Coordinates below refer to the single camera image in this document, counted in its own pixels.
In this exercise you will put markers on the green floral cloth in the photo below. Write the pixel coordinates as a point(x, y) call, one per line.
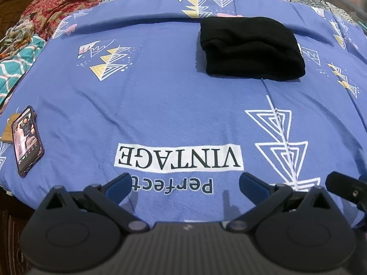
point(15, 35)

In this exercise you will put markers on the red floral patchwork blanket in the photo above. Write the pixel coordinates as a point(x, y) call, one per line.
point(71, 0)

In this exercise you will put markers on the dark wooden headboard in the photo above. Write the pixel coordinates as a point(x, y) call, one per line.
point(14, 0)

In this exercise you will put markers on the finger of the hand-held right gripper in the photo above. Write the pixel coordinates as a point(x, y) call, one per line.
point(344, 186)

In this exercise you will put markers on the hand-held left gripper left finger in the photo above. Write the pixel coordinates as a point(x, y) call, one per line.
point(118, 187)

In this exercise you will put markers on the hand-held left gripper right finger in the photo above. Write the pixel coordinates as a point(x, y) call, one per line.
point(252, 184)

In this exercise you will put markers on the teal patterned cloth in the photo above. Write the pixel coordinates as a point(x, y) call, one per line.
point(17, 60)

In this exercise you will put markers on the blue printed bedsheet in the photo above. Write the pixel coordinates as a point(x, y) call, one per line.
point(172, 106)

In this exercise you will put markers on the black pants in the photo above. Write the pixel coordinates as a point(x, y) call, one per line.
point(252, 48)

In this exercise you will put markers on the black smartphone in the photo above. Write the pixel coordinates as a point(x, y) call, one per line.
point(27, 140)

